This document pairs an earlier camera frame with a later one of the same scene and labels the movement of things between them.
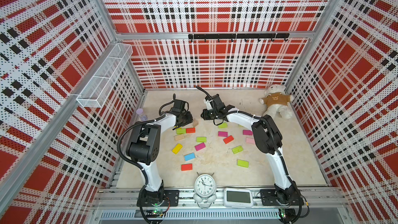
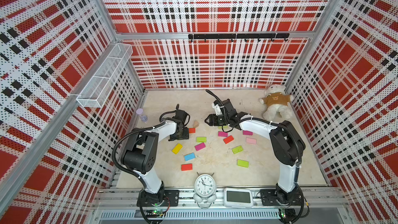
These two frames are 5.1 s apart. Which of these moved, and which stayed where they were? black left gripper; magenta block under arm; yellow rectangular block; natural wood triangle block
Moved: black left gripper
Stayed: natural wood triangle block; yellow rectangular block; magenta block under arm
